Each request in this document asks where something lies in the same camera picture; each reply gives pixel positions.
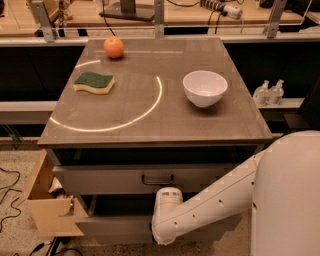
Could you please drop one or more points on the grey drawer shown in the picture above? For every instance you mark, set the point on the grey drawer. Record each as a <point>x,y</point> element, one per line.
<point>143,179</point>
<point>126,219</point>

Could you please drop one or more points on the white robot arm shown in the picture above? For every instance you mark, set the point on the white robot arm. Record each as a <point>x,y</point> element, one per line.
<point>281,185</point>

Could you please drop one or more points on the grey drawer cabinet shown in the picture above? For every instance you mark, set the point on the grey drawer cabinet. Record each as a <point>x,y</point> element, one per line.
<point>146,118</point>

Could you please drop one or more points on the grey top drawer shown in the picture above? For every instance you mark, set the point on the grey top drawer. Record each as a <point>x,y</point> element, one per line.
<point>143,179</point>

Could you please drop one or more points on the white bowl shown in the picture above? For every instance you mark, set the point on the white bowl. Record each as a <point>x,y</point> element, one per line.
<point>204,88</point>

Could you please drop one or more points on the green yellow sponge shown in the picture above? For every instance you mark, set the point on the green yellow sponge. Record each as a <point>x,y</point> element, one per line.
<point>94,83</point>

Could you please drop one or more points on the orange fruit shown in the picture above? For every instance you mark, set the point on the orange fruit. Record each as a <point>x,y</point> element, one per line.
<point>113,47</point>

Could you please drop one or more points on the clear bottle right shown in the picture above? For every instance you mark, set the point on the clear bottle right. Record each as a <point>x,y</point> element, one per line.
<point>275,93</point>

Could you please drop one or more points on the black monitor stand base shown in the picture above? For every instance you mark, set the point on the black monitor stand base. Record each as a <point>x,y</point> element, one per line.
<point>128,10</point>

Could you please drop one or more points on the cardboard box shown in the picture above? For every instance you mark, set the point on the cardboard box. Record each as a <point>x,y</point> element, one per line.
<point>54,215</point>

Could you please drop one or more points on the power strip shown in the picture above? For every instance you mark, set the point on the power strip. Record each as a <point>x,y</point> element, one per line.
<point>222,7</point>

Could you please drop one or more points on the black office chair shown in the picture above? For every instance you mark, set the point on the black office chair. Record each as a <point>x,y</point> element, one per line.
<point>307,117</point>

